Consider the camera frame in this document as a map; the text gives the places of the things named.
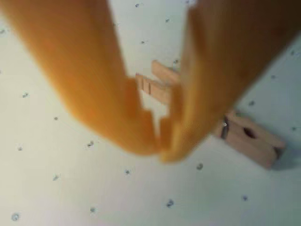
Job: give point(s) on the wooden clothespin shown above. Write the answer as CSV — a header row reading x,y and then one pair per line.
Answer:
x,y
254,143

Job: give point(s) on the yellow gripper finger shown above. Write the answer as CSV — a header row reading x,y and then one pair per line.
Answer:
x,y
77,70
216,70

